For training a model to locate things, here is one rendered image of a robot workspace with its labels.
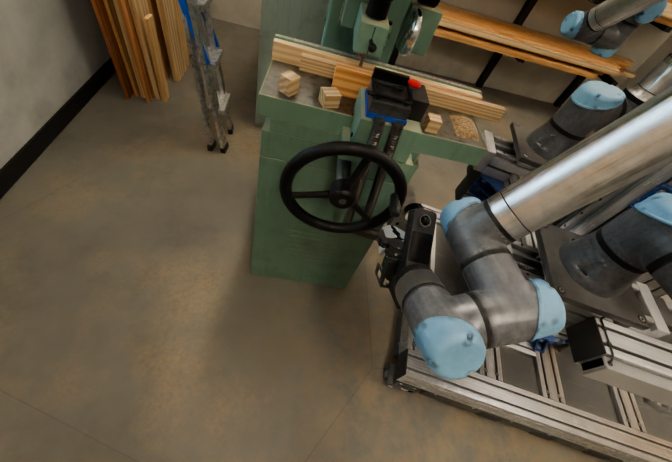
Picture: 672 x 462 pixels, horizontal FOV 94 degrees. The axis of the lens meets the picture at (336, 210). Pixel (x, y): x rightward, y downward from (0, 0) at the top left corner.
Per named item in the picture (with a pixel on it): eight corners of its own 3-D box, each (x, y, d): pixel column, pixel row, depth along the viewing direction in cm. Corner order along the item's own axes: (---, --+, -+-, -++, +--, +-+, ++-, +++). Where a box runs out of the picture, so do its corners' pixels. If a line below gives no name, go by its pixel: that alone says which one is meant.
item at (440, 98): (299, 70, 84) (301, 55, 81) (299, 67, 85) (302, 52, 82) (497, 122, 93) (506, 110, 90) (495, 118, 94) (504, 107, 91)
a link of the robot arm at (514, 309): (533, 245, 44) (457, 260, 44) (584, 325, 37) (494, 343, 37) (513, 269, 50) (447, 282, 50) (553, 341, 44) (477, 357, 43)
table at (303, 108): (246, 138, 71) (247, 116, 66) (271, 74, 91) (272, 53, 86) (485, 191, 80) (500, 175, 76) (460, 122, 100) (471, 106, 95)
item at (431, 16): (396, 49, 94) (413, 4, 85) (394, 39, 98) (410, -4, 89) (425, 57, 95) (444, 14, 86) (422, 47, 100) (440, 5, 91)
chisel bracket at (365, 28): (350, 58, 77) (361, 21, 70) (351, 35, 86) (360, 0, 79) (379, 65, 78) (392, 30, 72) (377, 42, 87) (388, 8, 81)
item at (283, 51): (271, 59, 84) (273, 40, 80) (272, 56, 85) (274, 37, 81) (473, 112, 93) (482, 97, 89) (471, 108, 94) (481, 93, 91)
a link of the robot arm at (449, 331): (495, 377, 39) (428, 390, 39) (456, 317, 49) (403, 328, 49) (496, 327, 36) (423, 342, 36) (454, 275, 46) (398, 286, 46)
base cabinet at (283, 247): (248, 275, 140) (256, 156, 87) (271, 183, 177) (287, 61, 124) (345, 289, 147) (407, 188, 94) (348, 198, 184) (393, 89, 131)
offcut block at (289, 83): (288, 97, 75) (291, 80, 72) (278, 90, 75) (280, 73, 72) (298, 92, 77) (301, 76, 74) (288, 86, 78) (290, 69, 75)
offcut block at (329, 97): (332, 99, 79) (336, 86, 76) (338, 108, 77) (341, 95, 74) (317, 99, 77) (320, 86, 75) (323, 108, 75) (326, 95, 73)
